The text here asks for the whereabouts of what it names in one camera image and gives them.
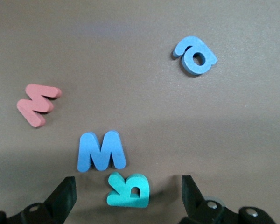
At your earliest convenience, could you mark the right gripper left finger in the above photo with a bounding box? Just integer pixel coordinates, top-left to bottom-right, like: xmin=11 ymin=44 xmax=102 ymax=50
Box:
xmin=0 ymin=176 xmax=77 ymax=224

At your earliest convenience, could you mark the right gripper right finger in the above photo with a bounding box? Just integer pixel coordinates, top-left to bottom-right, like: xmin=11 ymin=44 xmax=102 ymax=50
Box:
xmin=178 ymin=175 xmax=277 ymax=224

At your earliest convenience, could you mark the blue foam letter M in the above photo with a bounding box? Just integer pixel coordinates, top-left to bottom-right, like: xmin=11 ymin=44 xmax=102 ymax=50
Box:
xmin=77 ymin=130 xmax=127 ymax=173

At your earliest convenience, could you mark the teal foam letter R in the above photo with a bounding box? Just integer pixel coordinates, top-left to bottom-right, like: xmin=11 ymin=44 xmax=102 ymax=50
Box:
xmin=106 ymin=172 xmax=151 ymax=208

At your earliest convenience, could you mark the blue foam letter a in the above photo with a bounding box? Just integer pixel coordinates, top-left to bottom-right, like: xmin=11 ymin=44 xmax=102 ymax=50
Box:
xmin=172 ymin=35 xmax=218 ymax=77

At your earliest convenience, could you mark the pink foam letter m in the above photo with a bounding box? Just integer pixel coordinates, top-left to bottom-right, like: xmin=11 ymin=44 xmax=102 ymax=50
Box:
xmin=16 ymin=83 xmax=63 ymax=128

